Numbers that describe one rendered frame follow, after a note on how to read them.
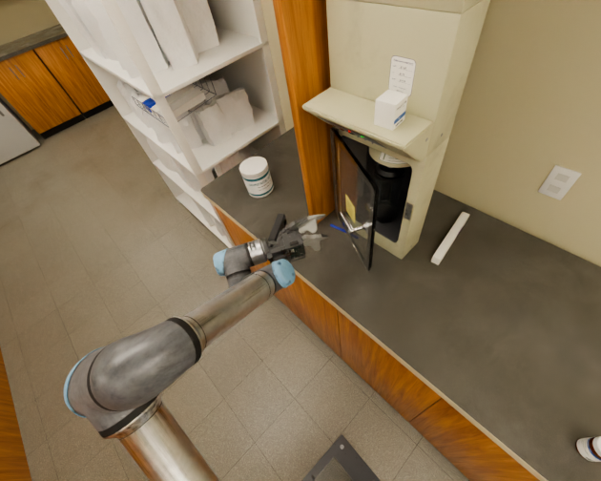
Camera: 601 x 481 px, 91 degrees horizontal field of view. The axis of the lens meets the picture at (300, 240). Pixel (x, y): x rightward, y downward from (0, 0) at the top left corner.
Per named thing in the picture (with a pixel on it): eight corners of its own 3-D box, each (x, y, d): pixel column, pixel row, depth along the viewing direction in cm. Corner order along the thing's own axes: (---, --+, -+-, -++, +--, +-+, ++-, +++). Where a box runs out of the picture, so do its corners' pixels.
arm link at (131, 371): (104, 349, 39) (285, 246, 81) (75, 363, 45) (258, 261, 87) (145, 425, 40) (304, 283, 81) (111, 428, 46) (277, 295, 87)
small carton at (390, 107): (385, 114, 71) (387, 89, 66) (404, 119, 68) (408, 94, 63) (373, 124, 69) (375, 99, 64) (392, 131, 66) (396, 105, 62)
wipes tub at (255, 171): (262, 177, 152) (255, 152, 140) (279, 187, 145) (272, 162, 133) (242, 190, 147) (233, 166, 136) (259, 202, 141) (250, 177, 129)
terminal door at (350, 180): (338, 213, 123) (334, 127, 91) (369, 272, 104) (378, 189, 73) (336, 214, 123) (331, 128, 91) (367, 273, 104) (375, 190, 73)
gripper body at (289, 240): (308, 257, 91) (271, 269, 90) (300, 237, 96) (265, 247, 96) (305, 241, 85) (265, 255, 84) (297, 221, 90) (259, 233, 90)
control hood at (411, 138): (331, 118, 91) (329, 86, 83) (426, 157, 74) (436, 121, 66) (305, 137, 87) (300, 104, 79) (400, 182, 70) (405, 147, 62)
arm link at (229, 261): (223, 281, 92) (217, 255, 94) (257, 269, 93) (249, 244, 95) (217, 278, 84) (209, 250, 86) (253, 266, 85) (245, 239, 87)
